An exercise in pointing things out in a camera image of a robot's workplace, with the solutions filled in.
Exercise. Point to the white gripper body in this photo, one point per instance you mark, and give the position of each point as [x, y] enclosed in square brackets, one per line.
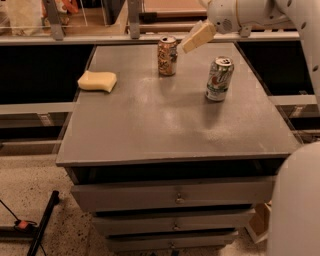
[222, 17]

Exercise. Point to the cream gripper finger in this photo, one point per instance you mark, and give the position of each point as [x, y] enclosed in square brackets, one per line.
[201, 33]

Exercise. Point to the orange soda can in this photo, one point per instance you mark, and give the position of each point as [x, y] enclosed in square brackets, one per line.
[167, 55]

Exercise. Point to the green white soda can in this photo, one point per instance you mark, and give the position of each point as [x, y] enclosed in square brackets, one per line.
[219, 79]

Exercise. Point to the yellow sponge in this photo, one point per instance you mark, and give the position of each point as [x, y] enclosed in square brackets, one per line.
[91, 81]

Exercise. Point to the grey drawer cabinet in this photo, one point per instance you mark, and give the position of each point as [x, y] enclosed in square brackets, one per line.
[154, 128]

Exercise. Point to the grey metal railing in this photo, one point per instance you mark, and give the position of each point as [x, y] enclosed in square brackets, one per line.
[38, 22]

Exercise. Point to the top grey drawer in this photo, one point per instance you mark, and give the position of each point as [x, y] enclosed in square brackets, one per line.
[173, 193]

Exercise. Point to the grey drawer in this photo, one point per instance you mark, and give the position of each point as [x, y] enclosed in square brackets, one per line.
[172, 222]
[173, 193]
[171, 240]

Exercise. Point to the middle grey drawer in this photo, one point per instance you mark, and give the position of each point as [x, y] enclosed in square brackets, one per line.
[172, 222]

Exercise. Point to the cardboard box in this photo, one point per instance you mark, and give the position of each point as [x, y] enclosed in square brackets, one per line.
[258, 225]

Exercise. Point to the bottom grey drawer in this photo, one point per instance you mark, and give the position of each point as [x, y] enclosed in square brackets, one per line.
[171, 240]

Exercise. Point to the black stand leg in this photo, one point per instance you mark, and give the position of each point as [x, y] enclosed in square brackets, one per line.
[37, 238]

